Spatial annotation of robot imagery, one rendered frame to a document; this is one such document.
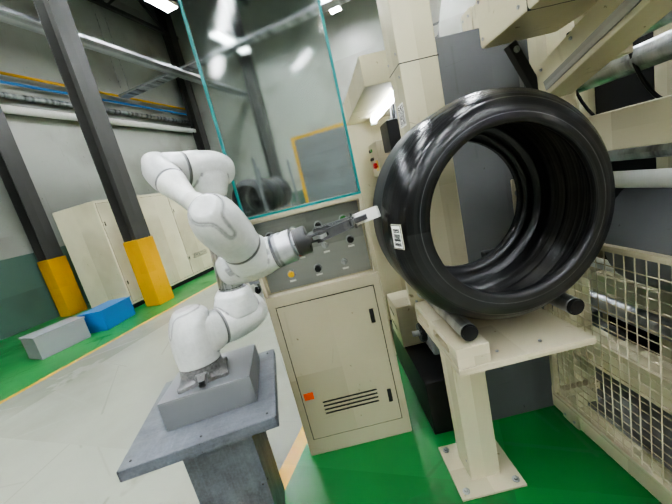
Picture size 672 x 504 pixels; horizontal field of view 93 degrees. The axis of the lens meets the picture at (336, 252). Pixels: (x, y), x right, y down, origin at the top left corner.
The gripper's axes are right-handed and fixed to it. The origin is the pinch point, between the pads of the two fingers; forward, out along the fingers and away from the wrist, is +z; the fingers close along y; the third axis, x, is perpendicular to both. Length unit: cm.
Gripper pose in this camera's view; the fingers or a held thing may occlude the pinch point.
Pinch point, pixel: (366, 215)
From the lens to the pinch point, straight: 85.1
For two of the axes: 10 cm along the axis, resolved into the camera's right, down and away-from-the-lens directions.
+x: 3.6, 9.1, 2.0
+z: 9.3, -3.7, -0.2
